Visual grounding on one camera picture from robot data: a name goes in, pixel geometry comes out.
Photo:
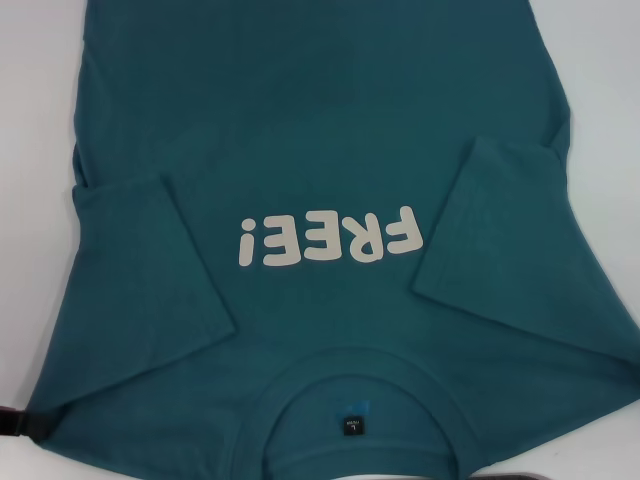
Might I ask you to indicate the teal t-shirt with FREE print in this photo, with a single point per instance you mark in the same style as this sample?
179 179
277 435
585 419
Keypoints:
300 100

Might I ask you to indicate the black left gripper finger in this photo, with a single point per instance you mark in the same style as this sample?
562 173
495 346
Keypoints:
22 425

